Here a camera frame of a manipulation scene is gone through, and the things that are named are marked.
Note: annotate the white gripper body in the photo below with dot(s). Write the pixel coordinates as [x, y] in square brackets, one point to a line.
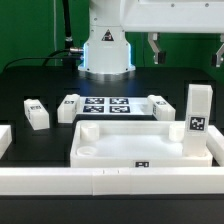
[172, 16]

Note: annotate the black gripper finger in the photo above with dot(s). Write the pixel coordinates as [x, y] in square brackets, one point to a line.
[159, 55]
[218, 57]

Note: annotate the white desk top panel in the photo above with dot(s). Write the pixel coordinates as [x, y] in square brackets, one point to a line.
[133, 144]

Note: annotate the white right barrier block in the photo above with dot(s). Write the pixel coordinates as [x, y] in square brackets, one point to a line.
[215, 144]

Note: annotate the white barrier block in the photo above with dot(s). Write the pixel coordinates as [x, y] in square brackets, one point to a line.
[5, 138]
[215, 144]

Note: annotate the white marker tag plate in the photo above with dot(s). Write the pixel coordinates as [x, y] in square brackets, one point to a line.
[114, 106]

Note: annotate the white left barrier block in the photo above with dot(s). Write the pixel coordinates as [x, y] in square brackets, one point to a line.
[5, 138]

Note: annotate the white front barrier rail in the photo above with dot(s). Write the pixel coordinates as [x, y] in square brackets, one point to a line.
[111, 181]

